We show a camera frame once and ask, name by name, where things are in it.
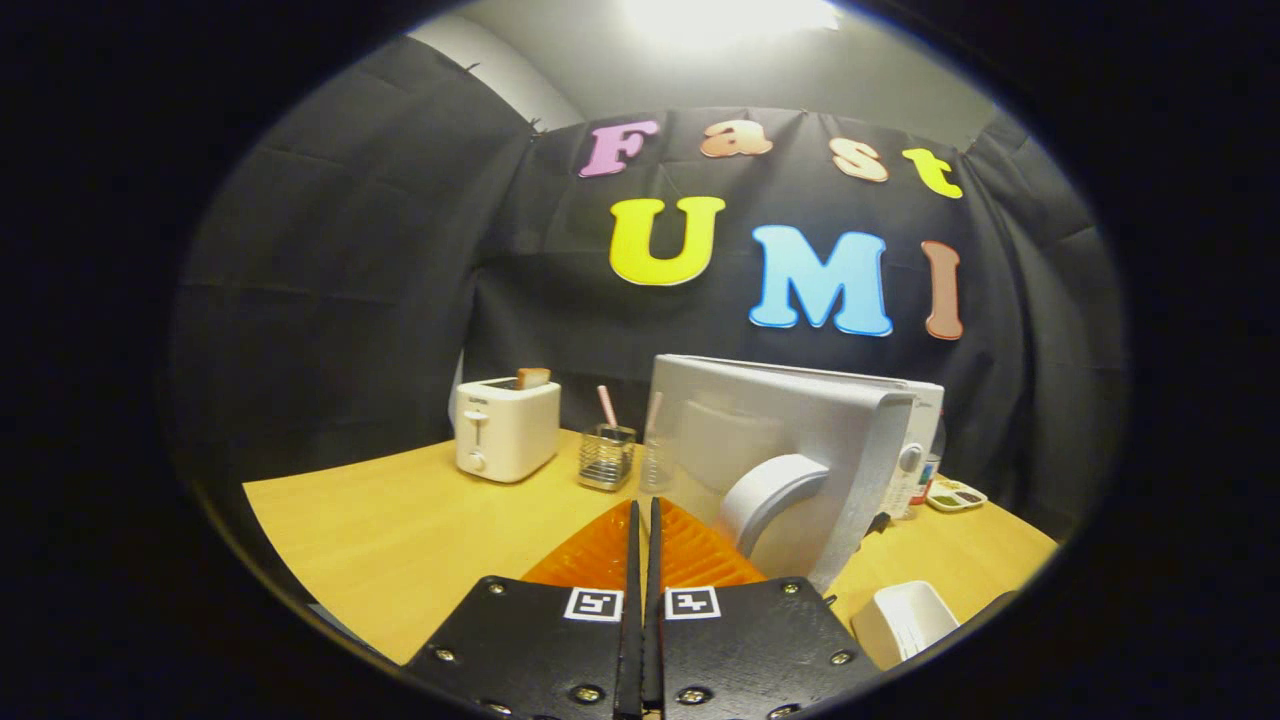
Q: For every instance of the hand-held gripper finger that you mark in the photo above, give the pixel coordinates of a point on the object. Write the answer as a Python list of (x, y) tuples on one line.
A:
[(632, 620), (653, 620)]

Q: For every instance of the white microwave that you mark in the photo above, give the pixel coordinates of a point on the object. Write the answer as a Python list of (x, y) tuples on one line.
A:
[(780, 420)]

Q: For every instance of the clear glass cup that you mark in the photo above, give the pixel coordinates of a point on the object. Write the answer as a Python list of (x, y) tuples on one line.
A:
[(654, 465)]

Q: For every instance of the striped pink straw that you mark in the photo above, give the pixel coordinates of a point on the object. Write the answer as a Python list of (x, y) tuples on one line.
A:
[(607, 405)]

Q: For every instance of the white toaster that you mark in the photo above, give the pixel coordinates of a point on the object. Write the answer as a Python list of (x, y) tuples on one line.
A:
[(505, 435)]

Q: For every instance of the small black object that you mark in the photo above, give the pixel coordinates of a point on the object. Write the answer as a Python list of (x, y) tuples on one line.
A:
[(878, 523)]

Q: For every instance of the white rectangular dish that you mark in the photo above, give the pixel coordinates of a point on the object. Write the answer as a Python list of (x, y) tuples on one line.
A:
[(900, 620)]

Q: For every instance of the toast slice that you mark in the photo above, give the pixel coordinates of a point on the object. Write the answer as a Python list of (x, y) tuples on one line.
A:
[(533, 379)]

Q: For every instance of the white divided condiment dish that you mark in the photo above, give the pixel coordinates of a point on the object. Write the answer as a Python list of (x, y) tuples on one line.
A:
[(955, 495)]

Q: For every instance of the black backdrop cloth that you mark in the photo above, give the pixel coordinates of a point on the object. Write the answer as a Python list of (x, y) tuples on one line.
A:
[(320, 300)]

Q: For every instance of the large ceiling light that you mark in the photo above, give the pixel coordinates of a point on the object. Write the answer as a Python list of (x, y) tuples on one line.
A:
[(730, 18)]

